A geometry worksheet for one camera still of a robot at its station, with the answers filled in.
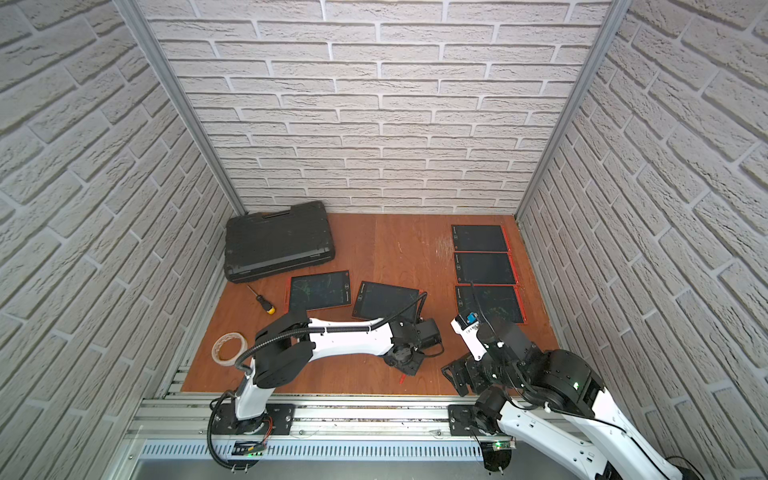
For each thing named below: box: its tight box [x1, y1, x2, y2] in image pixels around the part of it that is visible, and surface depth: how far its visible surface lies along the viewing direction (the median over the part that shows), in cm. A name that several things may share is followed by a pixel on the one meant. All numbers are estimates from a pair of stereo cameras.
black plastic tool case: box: [224, 200, 336, 283], surface depth 104 cm
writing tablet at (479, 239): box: [452, 225, 510, 253], surface depth 116 cm
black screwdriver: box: [246, 284, 276, 315], surface depth 95 cm
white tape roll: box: [211, 332, 248, 367], surface depth 86 cm
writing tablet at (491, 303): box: [456, 284, 527, 323], surface depth 97 cm
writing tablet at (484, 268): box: [454, 250, 518, 287], surface depth 105 cm
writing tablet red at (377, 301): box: [352, 281, 425, 321], surface depth 99 cm
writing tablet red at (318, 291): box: [286, 270, 351, 315], surface depth 99 cm
